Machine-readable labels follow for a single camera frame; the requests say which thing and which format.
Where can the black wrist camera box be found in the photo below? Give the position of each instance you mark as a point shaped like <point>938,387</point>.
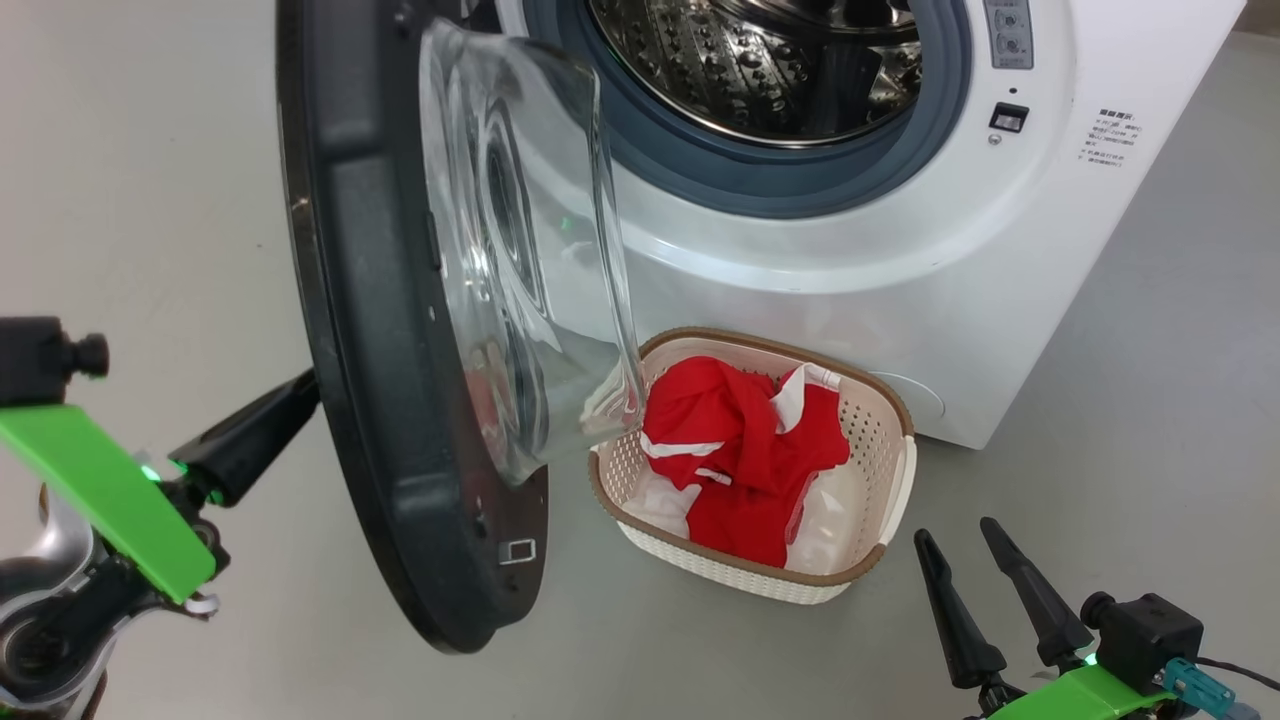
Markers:
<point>35,360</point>
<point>1150,635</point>

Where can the cream perforated laundry basket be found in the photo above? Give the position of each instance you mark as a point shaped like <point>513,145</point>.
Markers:
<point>880,470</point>

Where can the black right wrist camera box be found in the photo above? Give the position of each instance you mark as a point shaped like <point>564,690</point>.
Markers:
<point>1150,635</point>

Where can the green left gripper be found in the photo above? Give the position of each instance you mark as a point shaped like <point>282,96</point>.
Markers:
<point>100,490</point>

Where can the white front-loading washing machine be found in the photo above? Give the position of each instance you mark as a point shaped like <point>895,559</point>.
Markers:
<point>900,300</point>

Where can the dark grey round washer door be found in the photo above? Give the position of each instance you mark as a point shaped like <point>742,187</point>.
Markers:
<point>360,300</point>

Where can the red and white garment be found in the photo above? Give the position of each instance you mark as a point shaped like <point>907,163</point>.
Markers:
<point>730,480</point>

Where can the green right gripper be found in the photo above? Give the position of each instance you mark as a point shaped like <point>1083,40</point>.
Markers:
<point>1080,700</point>

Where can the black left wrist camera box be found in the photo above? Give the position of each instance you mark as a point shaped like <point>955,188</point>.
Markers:
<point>35,360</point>

